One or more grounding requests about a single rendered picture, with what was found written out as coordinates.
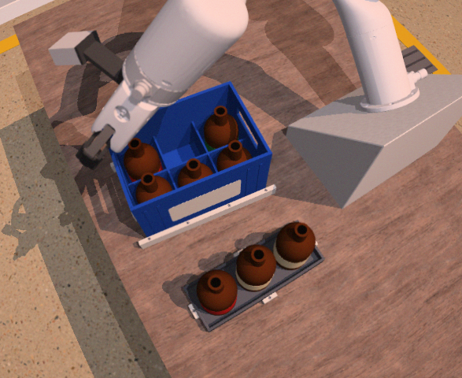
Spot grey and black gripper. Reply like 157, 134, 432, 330
76, 59, 179, 170

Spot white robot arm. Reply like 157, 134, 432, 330
48, 0, 427, 113

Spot blue crate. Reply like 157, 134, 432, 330
109, 81, 272, 237

